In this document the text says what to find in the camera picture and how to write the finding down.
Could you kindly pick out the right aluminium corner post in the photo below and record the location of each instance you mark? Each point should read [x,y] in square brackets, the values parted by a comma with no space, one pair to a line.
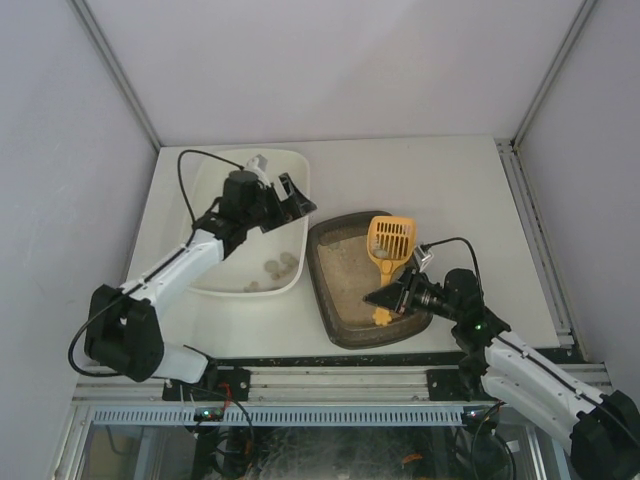
[562,55]

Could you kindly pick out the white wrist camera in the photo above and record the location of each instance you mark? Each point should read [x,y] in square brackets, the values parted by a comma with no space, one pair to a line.
[258,165]
[422,256]

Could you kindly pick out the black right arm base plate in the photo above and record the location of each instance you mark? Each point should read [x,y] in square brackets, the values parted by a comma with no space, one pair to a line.
[447,385]

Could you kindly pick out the aluminium mounting rail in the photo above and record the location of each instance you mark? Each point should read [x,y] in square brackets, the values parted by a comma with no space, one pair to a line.
[287,385]

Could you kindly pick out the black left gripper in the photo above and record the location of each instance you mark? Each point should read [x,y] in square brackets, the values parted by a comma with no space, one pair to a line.
[278,207]

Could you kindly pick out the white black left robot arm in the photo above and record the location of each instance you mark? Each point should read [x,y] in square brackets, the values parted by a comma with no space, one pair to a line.
[123,331]

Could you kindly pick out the grey slotted cable duct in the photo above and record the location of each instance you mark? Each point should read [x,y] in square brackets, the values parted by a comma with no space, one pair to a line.
[278,416]

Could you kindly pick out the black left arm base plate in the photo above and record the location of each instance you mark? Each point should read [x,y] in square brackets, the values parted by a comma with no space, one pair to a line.
[231,382]

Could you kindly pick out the dark grey litter box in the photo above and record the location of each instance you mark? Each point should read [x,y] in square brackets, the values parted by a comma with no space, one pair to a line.
[342,274]

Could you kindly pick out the left aluminium corner post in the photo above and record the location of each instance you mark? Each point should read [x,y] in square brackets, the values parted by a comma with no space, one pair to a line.
[106,54]

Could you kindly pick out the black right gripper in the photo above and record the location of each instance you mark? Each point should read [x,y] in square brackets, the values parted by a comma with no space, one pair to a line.
[407,294]

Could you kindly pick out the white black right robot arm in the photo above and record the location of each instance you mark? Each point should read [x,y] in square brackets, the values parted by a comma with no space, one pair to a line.
[599,431]

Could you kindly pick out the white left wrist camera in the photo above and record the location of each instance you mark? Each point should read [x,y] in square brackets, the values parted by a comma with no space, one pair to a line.
[258,165]

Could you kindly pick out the orange plastic litter scoop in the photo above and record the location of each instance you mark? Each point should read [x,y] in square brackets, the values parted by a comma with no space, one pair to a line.
[390,243]

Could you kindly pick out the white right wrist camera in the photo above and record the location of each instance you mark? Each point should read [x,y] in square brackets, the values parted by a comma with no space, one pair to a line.
[422,256]

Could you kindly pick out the aluminium corner post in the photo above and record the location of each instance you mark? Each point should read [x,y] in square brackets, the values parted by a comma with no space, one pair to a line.
[106,54]
[562,55]

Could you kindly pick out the white plastic waste tub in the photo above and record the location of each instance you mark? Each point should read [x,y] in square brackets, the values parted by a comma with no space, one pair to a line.
[221,197]

